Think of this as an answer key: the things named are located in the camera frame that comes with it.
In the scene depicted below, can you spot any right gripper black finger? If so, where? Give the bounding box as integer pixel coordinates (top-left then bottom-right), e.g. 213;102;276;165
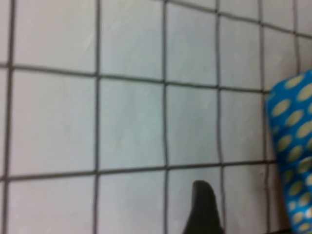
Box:
184;180;226;234

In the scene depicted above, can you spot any blue shrimp chips bag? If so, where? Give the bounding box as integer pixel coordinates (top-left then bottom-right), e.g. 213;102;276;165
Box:
264;69;312;234

